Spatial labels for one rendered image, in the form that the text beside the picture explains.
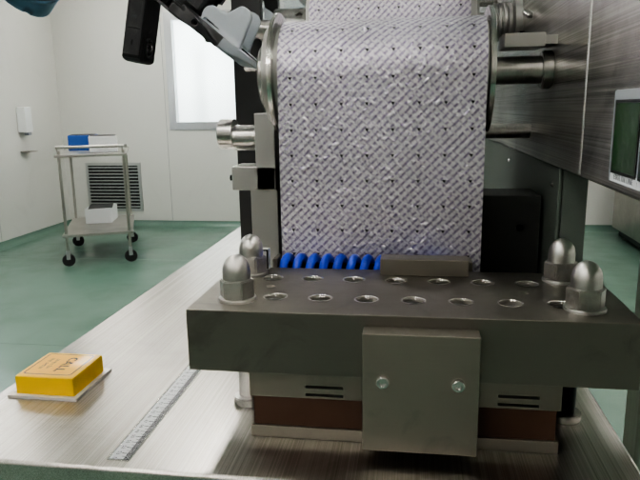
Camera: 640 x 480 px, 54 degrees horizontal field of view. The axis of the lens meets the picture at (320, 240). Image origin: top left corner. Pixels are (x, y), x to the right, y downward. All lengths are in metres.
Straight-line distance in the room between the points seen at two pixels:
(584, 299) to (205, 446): 0.37
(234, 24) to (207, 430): 0.48
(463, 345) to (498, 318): 0.04
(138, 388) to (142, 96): 6.19
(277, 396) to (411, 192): 0.28
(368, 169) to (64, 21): 6.65
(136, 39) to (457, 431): 0.60
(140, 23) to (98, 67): 6.23
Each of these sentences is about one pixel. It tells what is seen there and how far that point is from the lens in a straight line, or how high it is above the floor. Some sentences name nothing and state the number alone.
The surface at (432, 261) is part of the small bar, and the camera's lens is 0.68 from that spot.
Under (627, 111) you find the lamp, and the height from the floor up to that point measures 1.20.
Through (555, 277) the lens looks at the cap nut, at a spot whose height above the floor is 1.04.
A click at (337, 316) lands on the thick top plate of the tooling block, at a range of 0.56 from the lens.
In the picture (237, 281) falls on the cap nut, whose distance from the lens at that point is 0.59.
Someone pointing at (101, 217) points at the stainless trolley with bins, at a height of 0.31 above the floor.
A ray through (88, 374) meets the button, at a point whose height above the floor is 0.91.
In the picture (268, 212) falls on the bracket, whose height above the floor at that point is 1.07.
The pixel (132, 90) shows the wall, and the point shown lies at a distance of 6.91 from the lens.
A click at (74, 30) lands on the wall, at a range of 7.22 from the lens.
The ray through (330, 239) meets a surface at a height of 1.06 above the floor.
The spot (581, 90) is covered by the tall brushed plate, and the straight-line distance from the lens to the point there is 0.66.
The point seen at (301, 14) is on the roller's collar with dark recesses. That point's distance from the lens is 1.04.
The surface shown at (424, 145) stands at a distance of 0.72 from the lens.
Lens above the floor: 1.21
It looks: 12 degrees down
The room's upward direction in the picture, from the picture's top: 1 degrees counter-clockwise
